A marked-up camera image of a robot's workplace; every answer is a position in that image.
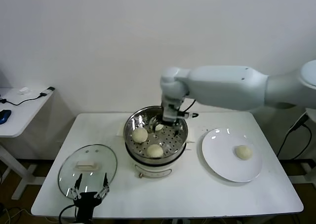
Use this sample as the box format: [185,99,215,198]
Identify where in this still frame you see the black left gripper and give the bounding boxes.
[70,172,110,224]

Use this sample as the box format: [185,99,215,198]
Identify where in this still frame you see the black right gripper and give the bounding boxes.
[162,117,183,139]

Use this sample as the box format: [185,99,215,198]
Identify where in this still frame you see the white steamed baozi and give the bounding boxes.
[234,145,254,160]
[147,144,164,159]
[132,127,149,144]
[149,117,164,132]

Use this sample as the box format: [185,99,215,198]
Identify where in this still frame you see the round glass pot lid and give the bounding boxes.
[58,143,118,200]

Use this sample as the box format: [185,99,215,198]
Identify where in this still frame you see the stainless steel steamer basket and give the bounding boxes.
[123,106,189,165]

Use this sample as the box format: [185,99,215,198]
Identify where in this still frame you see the white electric cooker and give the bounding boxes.
[116,121,196,179]

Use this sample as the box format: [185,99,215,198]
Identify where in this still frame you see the white round plate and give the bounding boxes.
[201,128,263,183]

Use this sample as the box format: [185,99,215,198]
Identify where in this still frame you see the white side table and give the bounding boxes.
[0,87,56,201]

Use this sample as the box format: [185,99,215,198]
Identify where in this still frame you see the blue computer mouse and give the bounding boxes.
[0,110,12,125]

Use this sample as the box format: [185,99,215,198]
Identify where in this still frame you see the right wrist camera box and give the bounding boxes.
[161,99,182,122]

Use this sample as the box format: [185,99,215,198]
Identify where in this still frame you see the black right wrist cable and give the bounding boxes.
[177,99,199,118]

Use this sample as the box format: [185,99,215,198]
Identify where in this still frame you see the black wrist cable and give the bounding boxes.
[177,99,199,118]
[58,204,77,224]

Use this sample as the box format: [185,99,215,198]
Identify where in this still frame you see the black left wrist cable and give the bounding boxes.
[58,204,77,224]

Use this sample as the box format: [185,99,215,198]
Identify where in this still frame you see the black cable with adapters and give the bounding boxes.
[0,86,55,107]

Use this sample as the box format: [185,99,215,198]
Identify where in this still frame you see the black power cable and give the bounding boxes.
[276,108,313,160]

